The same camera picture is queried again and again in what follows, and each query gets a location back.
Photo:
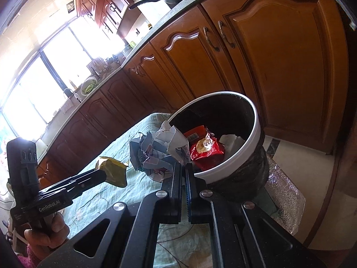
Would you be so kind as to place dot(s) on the metal sink faucet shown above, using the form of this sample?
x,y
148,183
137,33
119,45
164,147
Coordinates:
x,y
76,97

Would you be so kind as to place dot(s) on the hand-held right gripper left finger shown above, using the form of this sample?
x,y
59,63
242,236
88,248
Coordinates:
x,y
178,189

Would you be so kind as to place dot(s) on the red snack packet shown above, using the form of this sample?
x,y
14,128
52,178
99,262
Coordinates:
x,y
206,156

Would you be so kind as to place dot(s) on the green cup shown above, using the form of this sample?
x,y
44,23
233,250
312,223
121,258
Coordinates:
x,y
132,44

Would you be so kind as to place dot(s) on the white paper sheet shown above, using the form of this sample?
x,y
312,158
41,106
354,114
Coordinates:
x,y
231,141

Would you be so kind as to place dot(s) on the person's left hand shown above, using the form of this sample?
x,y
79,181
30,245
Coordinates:
x,y
47,243

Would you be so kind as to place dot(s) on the textured glass panel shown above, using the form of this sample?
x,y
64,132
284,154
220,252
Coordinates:
x,y
284,198

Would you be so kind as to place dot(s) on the wooden range hood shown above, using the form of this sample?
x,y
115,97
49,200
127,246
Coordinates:
x,y
131,25

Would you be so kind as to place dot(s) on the dark kitchenware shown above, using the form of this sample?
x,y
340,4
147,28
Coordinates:
x,y
115,60

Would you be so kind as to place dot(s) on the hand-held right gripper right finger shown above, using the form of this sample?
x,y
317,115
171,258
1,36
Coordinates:
x,y
188,189

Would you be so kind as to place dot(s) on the kitchen window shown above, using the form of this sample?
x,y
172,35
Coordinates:
x,y
55,69

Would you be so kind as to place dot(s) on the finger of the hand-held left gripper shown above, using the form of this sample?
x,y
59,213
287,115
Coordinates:
x,y
89,176
86,187

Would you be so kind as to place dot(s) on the blue printed paper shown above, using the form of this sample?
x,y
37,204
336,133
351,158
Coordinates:
x,y
156,156

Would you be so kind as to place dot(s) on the person's left forearm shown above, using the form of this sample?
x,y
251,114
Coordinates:
x,y
30,259

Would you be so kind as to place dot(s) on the bowl of green vegetables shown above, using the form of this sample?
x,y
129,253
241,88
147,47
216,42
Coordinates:
x,y
88,87

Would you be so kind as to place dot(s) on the wooden wall cabinets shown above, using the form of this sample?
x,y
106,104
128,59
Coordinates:
x,y
111,2

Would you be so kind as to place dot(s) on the green printed tablecloth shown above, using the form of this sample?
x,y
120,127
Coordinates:
x,y
111,201

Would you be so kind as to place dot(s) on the decorative wall tile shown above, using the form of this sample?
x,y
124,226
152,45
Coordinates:
x,y
70,7

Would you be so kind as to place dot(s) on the orange snack packet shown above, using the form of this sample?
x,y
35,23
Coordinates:
x,y
193,134

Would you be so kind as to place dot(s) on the row of wooden cabinet doors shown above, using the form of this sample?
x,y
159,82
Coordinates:
x,y
279,61

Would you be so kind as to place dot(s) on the yellow green packet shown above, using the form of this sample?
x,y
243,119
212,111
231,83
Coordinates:
x,y
115,173

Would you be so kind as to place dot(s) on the yellow dish soap bottle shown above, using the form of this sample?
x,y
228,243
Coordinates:
x,y
72,83

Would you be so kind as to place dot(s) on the dish rack with utensils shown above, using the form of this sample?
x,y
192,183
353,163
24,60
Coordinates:
x,y
96,67

